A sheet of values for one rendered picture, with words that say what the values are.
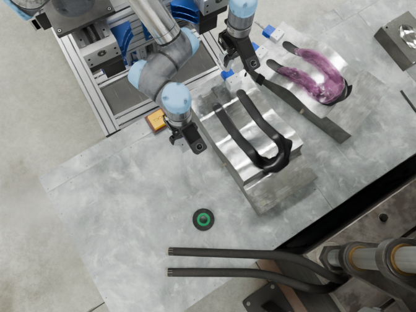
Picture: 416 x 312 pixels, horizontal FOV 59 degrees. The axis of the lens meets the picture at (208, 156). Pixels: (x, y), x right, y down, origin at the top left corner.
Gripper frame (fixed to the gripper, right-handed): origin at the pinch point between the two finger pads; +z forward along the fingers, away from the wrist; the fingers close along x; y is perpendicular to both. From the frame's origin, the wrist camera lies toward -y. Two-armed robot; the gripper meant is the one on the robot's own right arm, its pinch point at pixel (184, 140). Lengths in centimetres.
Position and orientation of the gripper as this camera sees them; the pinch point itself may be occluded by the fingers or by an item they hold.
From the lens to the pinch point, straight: 130.3
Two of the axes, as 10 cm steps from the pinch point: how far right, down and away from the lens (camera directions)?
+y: -5.4, -8.2, 2.0
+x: -8.4, 5.2, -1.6
